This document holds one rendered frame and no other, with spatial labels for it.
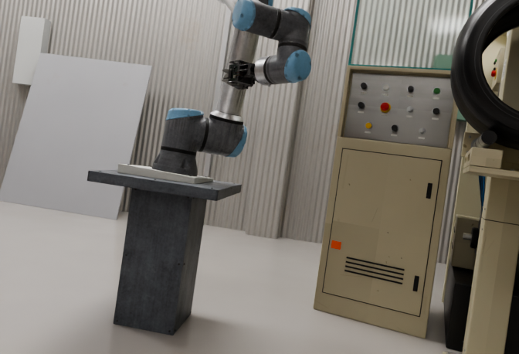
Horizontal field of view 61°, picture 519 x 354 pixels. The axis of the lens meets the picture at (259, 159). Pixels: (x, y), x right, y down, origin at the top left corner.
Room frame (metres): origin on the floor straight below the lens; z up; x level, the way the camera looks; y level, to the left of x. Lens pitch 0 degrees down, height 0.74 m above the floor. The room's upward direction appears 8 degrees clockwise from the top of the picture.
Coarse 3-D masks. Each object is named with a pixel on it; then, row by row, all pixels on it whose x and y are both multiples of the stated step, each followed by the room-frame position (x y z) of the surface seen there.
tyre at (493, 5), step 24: (504, 0) 1.38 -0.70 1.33; (480, 24) 1.41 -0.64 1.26; (504, 24) 1.61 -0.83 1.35; (456, 48) 1.46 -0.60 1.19; (480, 48) 1.40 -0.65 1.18; (456, 72) 1.45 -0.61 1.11; (480, 72) 1.39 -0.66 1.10; (456, 96) 1.50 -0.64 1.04; (480, 96) 1.39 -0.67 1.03; (480, 120) 1.42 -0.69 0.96; (504, 120) 1.37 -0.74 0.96; (504, 144) 1.50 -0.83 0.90
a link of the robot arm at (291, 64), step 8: (280, 48) 1.31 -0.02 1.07; (288, 48) 1.29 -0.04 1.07; (296, 48) 1.29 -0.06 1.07; (272, 56) 1.34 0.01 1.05; (280, 56) 1.30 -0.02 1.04; (288, 56) 1.28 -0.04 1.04; (296, 56) 1.27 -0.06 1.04; (304, 56) 1.29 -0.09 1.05; (264, 64) 1.35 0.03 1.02; (272, 64) 1.32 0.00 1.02; (280, 64) 1.30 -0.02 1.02; (288, 64) 1.27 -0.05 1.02; (296, 64) 1.27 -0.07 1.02; (304, 64) 1.30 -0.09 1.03; (264, 72) 1.35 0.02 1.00; (272, 72) 1.32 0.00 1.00; (280, 72) 1.30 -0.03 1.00; (288, 72) 1.28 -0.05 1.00; (296, 72) 1.28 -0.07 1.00; (304, 72) 1.30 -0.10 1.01; (272, 80) 1.35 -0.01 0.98; (280, 80) 1.33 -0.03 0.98; (288, 80) 1.31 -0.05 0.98; (296, 80) 1.30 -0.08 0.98
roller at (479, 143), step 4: (484, 132) 1.38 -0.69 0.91; (488, 132) 1.38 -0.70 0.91; (492, 132) 1.37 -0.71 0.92; (480, 136) 1.41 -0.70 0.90; (484, 136) 1.38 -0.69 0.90; (488, 136) 1.38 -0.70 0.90; (492, 136) 1.37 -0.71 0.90; (496, 136) 1.37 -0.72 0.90; (480, 140) 1.41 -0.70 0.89; (484, 140) 1.38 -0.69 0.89; (488, 140) 1.38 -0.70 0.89; (492, 140) 1.37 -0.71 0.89; (496, 140) 1.37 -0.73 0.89; (476, 144) 1.58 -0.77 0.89; (480, 144) 1.46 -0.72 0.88; (484, 144) 1.40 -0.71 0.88; (488, 144) 1.38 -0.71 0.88; (492, 144) 1.42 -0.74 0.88
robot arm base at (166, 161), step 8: (160, 152) 1.81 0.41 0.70; (168, 152) 1.78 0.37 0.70; (176, 152) 1.77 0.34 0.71; (184, 152) 1.78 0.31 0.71; (192, 152) 1.81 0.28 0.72; (160, 160) 1.78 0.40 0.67; (168, 160) 1.76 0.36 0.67; (176, 160) 1.76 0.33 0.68; (184, 160) 1.78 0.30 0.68; (192, 160) 1.81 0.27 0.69; (160, 168) 1.76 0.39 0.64; (168, 168) 1.75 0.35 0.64; (176, 168) 1.75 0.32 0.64; (184, 168) 1.76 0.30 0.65; (192, 168) 1.80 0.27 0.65
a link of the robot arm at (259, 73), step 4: (268, 56) 1.36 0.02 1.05; (260, 60) 1.37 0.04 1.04; (264, 60) 1.35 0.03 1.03; (256, 64) 1.37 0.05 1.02; (260, 64) 1.36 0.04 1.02; (256, 68) 1.37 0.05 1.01; (260, 68) 1.36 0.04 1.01; (256, 72) 1.37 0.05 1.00; (260, 72) 1.36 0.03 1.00; (256, 76) 1.38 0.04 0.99; (260, 76) 1.36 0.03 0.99; (264, 76) 1.35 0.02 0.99; (260, 80) 1.38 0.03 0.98; (264, 80) 1.37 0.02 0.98; (264, 84) 1.39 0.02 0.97; (268, 84) 1.38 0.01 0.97; (272, 84) 1.38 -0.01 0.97
